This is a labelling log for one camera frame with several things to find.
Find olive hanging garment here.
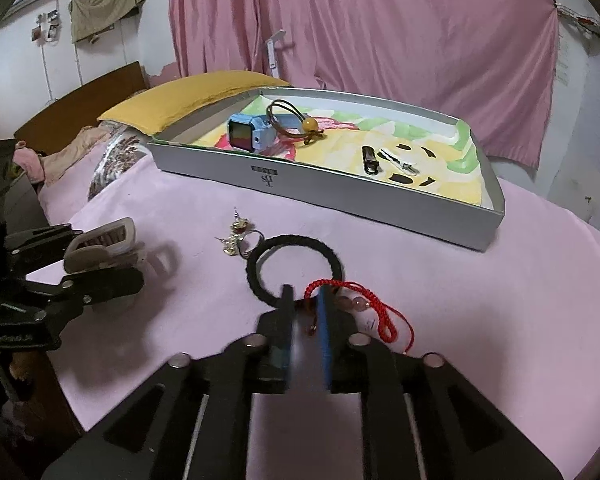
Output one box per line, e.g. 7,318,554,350
68,0,147,44

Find white wall cable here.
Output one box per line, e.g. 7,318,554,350
42,40,81,103

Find blue smartwatch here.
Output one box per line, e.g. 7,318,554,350
228,113,302,154

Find pink curtain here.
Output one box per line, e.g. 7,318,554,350
168,0,559,169

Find white wall device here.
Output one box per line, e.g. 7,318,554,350
31,10,62,44

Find gold earrings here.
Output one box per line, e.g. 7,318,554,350
219,207,254,257

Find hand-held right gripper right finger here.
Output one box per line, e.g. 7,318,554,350
316,285,566,480

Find yellow pillow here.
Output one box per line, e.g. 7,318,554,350
97,70,294,136

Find white window handle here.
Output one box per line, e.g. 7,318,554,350
264,29,287,77

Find brown hair tie yellow bead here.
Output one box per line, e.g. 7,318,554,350
266,99,327,147

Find silver ring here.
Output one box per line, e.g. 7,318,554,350
237,229,266,259

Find wire wall shelf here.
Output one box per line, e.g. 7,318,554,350
554,2,600,39

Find pink bed sheet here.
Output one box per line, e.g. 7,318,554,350
39,139,600,480

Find white hair clip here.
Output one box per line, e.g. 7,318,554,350
380,148,421,177

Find wooden headboard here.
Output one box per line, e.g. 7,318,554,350
14,61,149,154

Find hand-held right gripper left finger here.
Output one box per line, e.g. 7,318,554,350
40,284,297,480

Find floral pillow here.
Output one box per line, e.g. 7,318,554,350
87,127,154,201

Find beige hair claw clip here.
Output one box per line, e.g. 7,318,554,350
62,217,147,275

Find black braided hair tie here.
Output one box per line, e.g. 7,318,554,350
245,233,346,309

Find red cord bracelet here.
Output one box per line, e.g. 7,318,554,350
303,279,415,352

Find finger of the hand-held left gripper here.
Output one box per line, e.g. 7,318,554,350
26,265,146,311
4,224,86,274

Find silver box with colourful lining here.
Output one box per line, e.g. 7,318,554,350
147,86,506,254

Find white wall calendar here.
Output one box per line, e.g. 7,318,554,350
557,35,569,84

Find beige pink blanket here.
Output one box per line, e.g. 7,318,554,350
12,125,131,187

